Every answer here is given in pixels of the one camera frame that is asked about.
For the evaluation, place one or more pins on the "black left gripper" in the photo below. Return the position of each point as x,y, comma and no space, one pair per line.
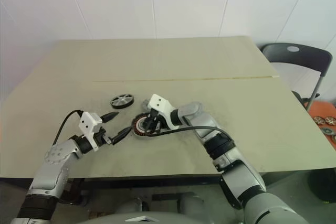
101,136

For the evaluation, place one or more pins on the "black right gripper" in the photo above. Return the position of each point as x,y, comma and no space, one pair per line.
160,124

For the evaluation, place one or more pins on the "motor housing with copper windings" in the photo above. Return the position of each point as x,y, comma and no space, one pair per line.
136,125

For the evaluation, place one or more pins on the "black spoked rotor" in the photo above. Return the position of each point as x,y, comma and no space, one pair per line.
122,100

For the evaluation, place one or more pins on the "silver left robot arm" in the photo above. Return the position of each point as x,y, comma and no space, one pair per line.
52,171

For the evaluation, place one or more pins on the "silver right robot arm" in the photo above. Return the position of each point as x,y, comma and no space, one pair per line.
249,179

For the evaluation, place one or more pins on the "spare copper motor part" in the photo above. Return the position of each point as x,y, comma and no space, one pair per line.
330,120
319,119

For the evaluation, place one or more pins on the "spare dark motor part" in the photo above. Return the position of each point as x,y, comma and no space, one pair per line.
334,138

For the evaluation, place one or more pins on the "grey rounded robot body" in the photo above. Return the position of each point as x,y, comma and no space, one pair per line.
157,208

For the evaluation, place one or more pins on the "black folding chair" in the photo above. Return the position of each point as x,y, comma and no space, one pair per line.
302,56

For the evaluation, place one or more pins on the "orange surface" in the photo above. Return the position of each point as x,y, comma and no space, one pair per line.
319,108

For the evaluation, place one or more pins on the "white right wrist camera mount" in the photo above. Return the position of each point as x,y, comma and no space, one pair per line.
160,103

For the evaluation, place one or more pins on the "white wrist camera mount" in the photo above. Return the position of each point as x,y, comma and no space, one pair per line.
88,123
160,103

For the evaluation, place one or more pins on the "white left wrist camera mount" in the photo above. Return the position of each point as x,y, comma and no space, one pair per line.
88,123

